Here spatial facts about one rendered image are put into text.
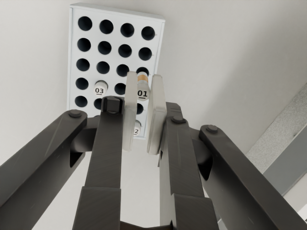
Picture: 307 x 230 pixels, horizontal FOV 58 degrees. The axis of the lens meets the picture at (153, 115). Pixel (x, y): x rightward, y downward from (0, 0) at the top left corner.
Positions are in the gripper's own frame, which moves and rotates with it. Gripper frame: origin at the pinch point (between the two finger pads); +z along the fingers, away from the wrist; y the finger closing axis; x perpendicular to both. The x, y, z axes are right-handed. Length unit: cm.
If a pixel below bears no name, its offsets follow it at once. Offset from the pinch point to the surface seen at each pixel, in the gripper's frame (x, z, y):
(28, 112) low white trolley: -7.5, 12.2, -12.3
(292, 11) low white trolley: 7.4, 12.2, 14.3
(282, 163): -5.3, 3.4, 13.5
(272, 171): -6.4, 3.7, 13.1
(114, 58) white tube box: 1.0, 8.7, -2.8
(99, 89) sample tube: -1.8, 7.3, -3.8
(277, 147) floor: -49, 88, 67
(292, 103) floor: -27, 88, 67
